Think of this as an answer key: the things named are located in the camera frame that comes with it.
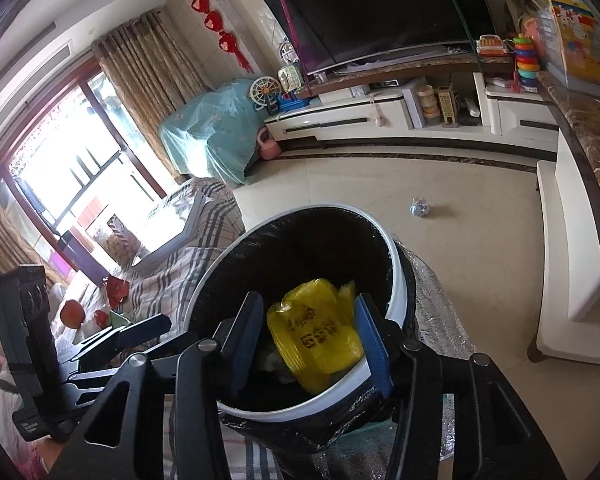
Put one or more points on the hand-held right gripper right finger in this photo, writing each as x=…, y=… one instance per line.
x=372, y=350

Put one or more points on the blue plastic toy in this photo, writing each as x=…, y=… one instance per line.
x=292, y=102

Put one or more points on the yellow stacked containers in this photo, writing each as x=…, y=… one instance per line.
x=426, y=102

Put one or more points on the white trash can black liner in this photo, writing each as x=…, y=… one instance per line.
x=330, y=240

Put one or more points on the crumpled wrapper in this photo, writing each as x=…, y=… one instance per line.
x=420, y=207

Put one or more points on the red snack bag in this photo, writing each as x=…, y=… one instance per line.
x=117, y=290

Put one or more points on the red hanging knot decoration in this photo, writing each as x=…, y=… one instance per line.
x=212, y=17

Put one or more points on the beige perforated rack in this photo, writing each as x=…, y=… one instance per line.
x=447, y=105

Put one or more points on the orange round fruit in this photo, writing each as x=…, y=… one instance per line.
x=72, y=315

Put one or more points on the beige patterned curtain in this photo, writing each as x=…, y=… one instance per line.
x=145, y=85

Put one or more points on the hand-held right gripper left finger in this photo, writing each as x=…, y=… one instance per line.
x=242, y=345

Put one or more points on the orange toy cash register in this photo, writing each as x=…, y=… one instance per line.
x=492, y=46

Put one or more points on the pink kettlebell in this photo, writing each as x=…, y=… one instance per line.
x=269, y=147

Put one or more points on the yellow picture box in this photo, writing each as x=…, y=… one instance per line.
x=582, y=45

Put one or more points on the teal covered armchair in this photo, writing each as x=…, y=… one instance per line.
x=205, y=130

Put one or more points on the silver foil sheet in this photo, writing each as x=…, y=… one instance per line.
x=440, y=310

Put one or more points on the black flat television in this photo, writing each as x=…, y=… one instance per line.
x=380, y=10

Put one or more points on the white television cabinet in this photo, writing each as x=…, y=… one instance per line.
x=330, y=125

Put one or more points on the small white fan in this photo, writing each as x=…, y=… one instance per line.
x=264, y=91

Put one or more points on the sliding glass door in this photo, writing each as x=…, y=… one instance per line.
x=65, y=170

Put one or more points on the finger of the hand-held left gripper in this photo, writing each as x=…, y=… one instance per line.
x=82, y=391
x=140, y=330

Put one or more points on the brown marble top cabinet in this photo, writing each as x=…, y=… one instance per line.
x=595, y=125

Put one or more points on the yellow plastic bag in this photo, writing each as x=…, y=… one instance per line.
x=320, y=310

